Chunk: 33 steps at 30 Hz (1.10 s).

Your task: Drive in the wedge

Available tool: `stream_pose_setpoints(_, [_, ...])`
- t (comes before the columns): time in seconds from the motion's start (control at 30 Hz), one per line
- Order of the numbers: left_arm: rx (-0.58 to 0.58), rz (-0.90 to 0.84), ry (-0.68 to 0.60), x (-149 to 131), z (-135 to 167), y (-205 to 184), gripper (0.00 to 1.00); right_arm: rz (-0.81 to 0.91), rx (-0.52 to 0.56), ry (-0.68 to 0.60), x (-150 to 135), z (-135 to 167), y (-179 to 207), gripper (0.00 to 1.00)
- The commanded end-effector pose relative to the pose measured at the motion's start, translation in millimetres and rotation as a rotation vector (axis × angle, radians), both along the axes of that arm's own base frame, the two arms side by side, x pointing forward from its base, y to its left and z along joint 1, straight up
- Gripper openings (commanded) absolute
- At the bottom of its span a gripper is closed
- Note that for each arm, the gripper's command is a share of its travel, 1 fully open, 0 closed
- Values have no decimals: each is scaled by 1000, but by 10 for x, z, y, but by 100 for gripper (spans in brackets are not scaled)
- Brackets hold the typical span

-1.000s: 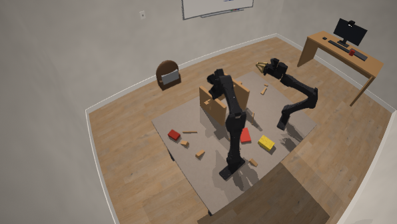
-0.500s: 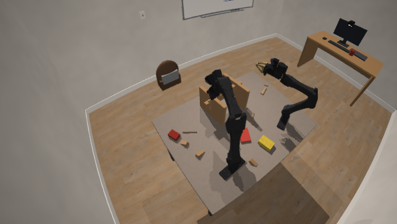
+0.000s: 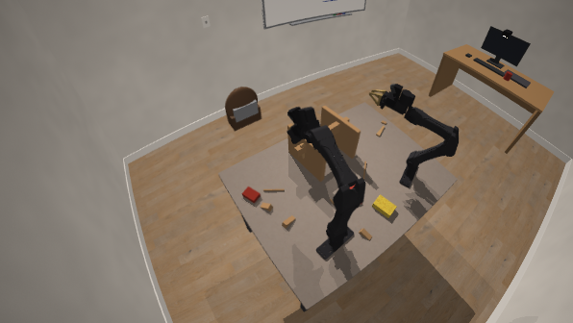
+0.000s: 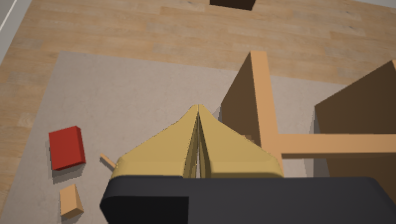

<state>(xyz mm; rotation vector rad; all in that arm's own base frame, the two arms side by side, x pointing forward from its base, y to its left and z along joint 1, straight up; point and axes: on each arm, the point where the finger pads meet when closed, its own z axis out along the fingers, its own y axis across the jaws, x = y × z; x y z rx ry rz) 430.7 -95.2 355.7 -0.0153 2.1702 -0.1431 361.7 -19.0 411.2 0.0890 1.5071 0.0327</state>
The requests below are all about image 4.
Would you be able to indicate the dark red rectangular block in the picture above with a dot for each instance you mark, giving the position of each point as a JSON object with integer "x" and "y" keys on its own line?
{"x": 66, "y": 148}

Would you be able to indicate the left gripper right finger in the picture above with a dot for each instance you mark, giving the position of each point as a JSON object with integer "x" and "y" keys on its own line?
{"x": 230, "y": 155}

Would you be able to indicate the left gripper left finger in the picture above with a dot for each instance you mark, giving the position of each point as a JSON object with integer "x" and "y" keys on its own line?
{"x": 166, "y": 153}

